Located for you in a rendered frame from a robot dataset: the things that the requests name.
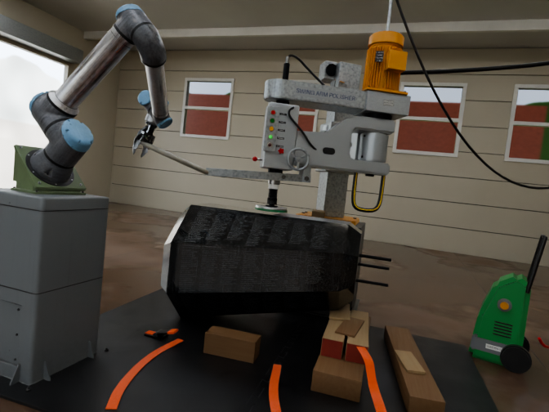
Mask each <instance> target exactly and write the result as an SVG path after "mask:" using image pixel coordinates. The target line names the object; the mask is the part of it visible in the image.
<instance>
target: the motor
mask: <svg viewBox="0 0 549 412"><path fill-rule="evenodd" d="M403 48H404V36H403V35H402V34H400V33H398V32H395V31H379V32H376V33H374V34H372V35H371V36H370V37H369V41H368V50H367V55H366V62H365V70H364V82H363V89H362V91H367V90H371V91H377V92H388V93H394V94H400V95H405V96H407V95H408V92H406V91H404V92H400V91H399V80H400V74H401V73H403V72H404V71H405V70H406V63H407V56H408V53H407V52H406V51H402V50H403Z"/></svg>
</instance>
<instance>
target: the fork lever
mask: <svg viewBox="0 0 549 412"><path fill-rule="evenodd" d="M206 170H208V174H207V175H206V176H217V177H240V178H251V179H264V180H276V181H298V182H302V176H303V175H301V174H290V173H279V172H257V171H245V170H234V169H223V168H206Z"/></svg>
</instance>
